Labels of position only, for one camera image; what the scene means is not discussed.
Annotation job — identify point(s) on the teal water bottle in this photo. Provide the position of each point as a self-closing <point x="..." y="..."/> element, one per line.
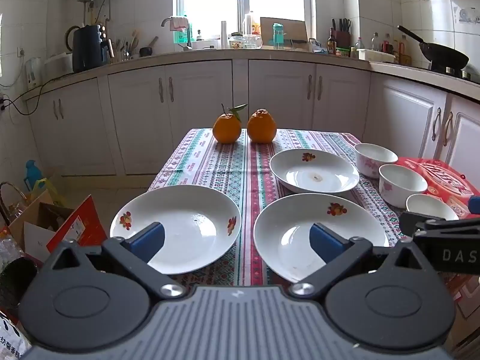
<point x="279" y="36"/>

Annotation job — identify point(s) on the green dish soap bottle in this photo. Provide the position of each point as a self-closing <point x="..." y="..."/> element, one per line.
<point x="182" y="36"/>

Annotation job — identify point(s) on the white electric kettle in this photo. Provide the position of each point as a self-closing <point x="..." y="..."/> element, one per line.
<point x="33" y="73"/>

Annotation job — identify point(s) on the kitchen countertop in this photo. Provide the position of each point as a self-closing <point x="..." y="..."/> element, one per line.
<point x="210" y="53"/>

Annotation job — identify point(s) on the brown cardboard sheet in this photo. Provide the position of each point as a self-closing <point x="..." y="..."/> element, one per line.
<point x="296" y="30"/>

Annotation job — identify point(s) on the black wok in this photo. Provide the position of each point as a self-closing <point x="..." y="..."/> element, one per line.
<point x="446" y="56"/>

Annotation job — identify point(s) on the blue plastic bottle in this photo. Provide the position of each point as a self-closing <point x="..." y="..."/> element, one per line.
<point x="32" y="174"/>

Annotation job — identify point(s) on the red cardboard box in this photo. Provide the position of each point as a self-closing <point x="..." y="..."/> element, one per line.
<point x="80" y="225"/>

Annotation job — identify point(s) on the open cardboard box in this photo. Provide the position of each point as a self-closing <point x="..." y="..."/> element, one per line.
<point x="30" y="228"/>

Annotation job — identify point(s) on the utensil holder with utensils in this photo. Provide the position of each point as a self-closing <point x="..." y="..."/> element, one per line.
<point x="123" y="52"/>

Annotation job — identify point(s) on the knife block with knives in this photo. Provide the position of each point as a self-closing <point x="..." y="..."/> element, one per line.
<point x="342" y="35"/>

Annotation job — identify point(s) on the gas stove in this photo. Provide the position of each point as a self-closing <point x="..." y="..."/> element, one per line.
<point x="465" y="75"/>

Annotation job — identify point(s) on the wicker basket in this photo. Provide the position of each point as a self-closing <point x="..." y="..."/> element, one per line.
<point x="7" y="202"/>

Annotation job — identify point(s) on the window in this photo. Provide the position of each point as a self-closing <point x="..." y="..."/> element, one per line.
<point x="210" y="0"/>

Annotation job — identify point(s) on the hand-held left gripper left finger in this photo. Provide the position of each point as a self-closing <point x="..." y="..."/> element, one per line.
<point x="148" y="240"/>

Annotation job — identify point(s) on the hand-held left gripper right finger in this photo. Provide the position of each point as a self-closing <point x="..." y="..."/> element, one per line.
<point x="325" y="242"/>

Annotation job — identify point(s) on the yellow green bag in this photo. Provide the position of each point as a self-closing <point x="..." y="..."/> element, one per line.
<point x="47" y="191"/>

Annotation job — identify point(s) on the stained white floral plate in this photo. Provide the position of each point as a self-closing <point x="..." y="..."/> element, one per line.
<point x="300" y="172"/>

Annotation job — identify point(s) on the bumpy orange without leaf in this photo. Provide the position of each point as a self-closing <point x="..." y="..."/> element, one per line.
<point x="261" y="127"/>

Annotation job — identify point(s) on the white rice cooker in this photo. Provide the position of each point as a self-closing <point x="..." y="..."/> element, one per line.
<point x="58" y="65"/>

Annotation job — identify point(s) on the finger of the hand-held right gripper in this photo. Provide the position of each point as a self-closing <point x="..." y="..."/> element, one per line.
<point x="423" y="225"/>
<point x="475" y="205"/>

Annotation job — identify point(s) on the dark sauce bottle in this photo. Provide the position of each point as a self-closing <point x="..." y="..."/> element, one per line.
<point x="332" y="44"/>

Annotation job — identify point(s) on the pink cloth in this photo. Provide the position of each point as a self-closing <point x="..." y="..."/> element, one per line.
<point x="179" y="23"/>

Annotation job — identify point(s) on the white printed bag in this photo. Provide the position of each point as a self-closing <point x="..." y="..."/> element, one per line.
<point x="11" y="339"/>

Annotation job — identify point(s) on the chrome faucet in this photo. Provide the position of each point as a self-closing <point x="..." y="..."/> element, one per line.
<point x="167" y="20"/>

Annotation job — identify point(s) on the black mortar with pestle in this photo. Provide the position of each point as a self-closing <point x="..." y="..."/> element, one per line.
<point x="146" y="50"/>

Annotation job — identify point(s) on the white pink-floral bowl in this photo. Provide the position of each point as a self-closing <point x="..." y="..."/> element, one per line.
<point x="375" y="157"/>
<point x="401" y="185"/>
<point x="431" y="206"/>

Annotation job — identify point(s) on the stack of clear plastic cups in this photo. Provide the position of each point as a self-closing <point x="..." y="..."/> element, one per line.
<point x="224" y="35"/>

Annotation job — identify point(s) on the dark blue air fryer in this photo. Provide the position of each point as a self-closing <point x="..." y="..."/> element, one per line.
<point x="88" y="50"/>

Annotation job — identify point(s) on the black trash bin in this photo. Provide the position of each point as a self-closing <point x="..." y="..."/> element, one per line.
<point x="17" y="285"/>

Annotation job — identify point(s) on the white kitchen cabinets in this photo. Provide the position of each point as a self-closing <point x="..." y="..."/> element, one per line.
<point x="202" y="120"/>

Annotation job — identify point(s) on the red printed box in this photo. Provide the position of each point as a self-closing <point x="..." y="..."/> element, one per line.
<point x="442" y="180"/>

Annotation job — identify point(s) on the white plastic jug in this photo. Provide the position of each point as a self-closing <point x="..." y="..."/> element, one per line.
<point x="248" y="24"/>

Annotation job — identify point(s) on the orange with green leaf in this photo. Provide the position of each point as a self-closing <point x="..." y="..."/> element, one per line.
<point x="227" y="129"/>

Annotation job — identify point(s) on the white rectangular tray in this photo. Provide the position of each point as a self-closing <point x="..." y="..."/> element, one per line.
<point x="375" y="55"/>

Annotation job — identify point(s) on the patterned tablecloth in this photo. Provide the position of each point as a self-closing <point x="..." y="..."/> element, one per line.
<point x="247" y="165"/>

